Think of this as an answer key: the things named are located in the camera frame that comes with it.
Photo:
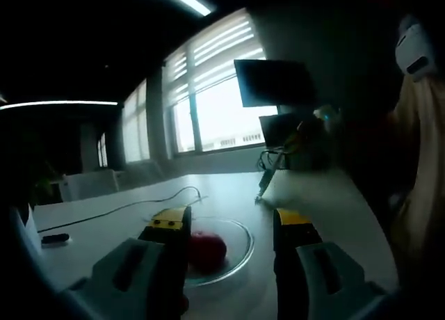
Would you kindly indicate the red apple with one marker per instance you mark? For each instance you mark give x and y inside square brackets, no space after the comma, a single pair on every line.
[208,250]

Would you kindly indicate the open laptop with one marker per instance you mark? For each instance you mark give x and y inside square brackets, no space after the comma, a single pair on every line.
[278,132]

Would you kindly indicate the white worn chest device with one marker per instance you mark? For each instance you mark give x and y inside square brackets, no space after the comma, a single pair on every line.
[413,52]

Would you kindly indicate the white chair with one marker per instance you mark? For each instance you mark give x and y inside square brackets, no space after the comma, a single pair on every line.
[90,186]
[139,175]

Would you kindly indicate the glass food storage container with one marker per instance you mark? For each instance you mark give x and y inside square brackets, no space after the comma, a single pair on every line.
[240,243]

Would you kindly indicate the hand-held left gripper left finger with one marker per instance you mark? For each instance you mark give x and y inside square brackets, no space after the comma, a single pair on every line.
[121,281]

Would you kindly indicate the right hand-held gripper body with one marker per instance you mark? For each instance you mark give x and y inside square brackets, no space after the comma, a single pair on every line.
[325,132]

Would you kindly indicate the person's jacket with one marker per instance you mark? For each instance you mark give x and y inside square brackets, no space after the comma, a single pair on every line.
[424,160]

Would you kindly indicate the white tabletop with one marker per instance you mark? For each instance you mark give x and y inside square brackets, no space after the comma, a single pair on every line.
[226,299]

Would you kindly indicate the large window with blinds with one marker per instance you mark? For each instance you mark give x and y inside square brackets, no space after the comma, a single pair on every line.
[222,118]

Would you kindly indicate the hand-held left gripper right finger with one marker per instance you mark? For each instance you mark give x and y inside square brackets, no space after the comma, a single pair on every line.
[313,285]

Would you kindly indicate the black monitor screen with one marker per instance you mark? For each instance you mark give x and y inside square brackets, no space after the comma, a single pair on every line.
[274,83]

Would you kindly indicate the dark remote control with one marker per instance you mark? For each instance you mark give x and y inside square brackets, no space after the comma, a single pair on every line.
[55,238]

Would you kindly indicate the narrow window with blinds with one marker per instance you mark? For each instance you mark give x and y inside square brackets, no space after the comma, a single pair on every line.
[135,132]

